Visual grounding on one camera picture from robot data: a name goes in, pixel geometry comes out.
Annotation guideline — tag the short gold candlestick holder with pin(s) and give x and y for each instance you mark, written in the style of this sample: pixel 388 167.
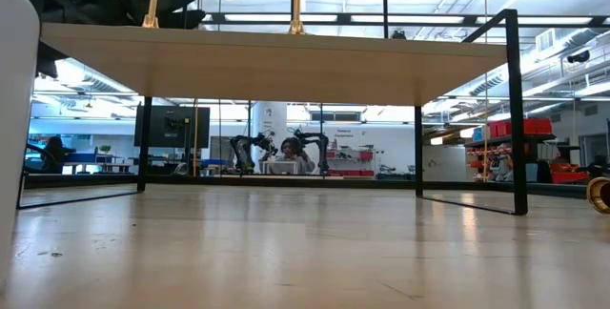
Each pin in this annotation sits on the short gold candlestick holder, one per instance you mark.
pixel 601 197

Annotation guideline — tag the black monitor screen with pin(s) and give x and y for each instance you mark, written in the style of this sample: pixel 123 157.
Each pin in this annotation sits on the black monitor screen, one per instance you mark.
pixel 171 128

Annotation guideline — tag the white curved panel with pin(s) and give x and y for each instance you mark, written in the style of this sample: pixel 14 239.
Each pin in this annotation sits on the white curved panel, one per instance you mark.
pixel 16 109

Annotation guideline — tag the person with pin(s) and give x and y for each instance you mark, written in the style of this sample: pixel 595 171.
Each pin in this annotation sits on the person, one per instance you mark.
pixel 54 149
pixel 291 149

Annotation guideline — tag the grey open laptop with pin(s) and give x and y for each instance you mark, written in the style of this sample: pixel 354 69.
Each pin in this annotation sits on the grey open laptop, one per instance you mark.
pixel 281 168

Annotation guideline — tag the black candlestick holder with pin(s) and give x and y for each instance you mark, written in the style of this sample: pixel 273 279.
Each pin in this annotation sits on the black candlestick holder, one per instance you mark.
pixel 384 4

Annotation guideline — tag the black shelf with red bins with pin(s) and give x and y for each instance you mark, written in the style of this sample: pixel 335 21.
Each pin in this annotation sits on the black shelf with red bins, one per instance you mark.
pixel 524 127

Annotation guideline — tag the red bins pile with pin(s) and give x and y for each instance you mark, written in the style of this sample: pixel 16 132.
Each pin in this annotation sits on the red bins pile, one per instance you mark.
pixel 569 177

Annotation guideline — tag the wooden riser with black frame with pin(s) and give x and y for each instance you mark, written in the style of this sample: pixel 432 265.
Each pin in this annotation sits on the wooden riser with black frame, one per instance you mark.
pixel 286 70

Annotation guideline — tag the black horizontal frame beam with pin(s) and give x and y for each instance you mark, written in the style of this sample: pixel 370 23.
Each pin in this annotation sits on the black horizontal frame beam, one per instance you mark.
pixel 343 18

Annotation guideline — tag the wall rack with red bins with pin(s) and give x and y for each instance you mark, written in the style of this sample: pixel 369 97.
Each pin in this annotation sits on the wall rack with red bins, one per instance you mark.
pixel 366 155

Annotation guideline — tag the black aluminium station frame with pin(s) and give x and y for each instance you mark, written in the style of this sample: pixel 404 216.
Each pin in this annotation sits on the black aluminium station frame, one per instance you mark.
pixel 357 182

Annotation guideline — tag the black security camera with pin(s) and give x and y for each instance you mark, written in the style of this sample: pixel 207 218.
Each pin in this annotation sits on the black security camera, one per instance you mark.
pixel 579 56

